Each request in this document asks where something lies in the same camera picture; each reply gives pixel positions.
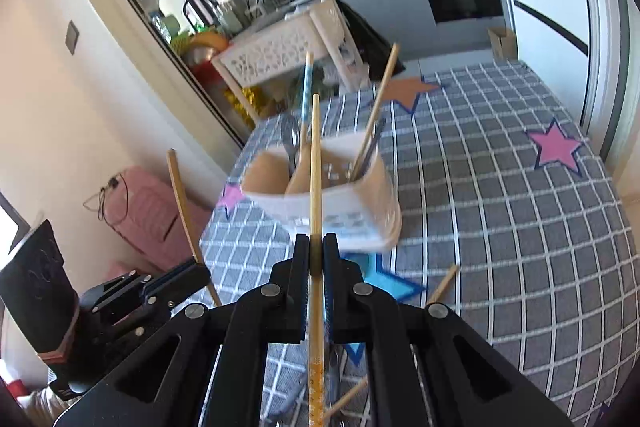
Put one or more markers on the white plastic utensil holder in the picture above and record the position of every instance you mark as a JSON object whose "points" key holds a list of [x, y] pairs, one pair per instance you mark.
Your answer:
{"points": [[350, 207]]}

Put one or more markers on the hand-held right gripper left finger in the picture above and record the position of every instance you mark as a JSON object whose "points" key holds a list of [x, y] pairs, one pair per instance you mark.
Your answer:
{"points": [[299, 287]]}

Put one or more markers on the gold foil bag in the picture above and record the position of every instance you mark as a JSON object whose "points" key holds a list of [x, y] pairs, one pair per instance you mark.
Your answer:
{"points": [[242, 104]]}

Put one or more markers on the blue patterned wooden chopstick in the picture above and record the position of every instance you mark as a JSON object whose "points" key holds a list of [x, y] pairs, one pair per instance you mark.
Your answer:
{"points": [[304, 107]]}

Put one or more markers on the metal spoon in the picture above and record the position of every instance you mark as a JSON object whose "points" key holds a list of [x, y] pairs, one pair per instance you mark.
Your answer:
{"points": [[290, 134]]}

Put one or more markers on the grey wall switch panel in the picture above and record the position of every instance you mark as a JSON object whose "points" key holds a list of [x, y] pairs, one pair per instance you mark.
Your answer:
{"points": [[72, 38]]}

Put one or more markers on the dark transparent spoon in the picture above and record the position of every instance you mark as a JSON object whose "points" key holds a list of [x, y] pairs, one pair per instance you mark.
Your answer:
{"points": [[336, 372]]}

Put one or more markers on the white sliding door frame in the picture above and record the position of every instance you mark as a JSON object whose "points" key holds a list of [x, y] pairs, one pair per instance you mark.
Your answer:
{"points": [[150, 24]]}

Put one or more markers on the cardboard box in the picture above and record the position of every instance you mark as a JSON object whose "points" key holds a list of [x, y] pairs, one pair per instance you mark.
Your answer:
{"points": [[502, 44]]}

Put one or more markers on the person's left hand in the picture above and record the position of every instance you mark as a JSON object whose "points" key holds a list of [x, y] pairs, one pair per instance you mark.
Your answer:
{"points": [[42, 407]]}

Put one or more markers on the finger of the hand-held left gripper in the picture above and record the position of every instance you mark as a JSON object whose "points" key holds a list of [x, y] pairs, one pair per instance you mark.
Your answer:
{"points": [[125, 289], [165, 297]]}

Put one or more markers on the grey checked tablecloth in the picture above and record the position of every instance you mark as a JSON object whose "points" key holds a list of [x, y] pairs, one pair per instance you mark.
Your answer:
{"points": [[475, 232]]}

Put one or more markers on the black kitchen faucet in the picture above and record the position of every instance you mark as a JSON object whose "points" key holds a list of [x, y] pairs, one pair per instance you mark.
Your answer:
{"points": [[185, 12]]}

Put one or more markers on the beige plastic trolley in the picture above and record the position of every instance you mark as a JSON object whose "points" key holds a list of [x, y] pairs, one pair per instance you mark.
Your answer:
{"points": [[265, 52]]}

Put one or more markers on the red plastic bucket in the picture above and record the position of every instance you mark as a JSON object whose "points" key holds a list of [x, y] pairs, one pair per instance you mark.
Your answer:
{"points": [[205, 74]]}

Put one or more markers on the gold metal basin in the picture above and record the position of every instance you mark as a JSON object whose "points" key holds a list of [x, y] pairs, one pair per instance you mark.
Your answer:
{"points": [[210, 42]]}

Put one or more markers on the black chopstick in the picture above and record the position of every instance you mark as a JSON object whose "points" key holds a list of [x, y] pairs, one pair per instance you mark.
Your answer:
{"points": [[295, 399], [372, 147]]}

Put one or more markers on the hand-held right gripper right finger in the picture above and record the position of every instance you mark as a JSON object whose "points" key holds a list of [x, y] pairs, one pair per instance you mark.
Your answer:
{"points": [[332, 287]]}

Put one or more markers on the pink plastic stool stack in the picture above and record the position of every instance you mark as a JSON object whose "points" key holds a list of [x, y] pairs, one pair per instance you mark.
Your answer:
{"points": [[150, 207]]}

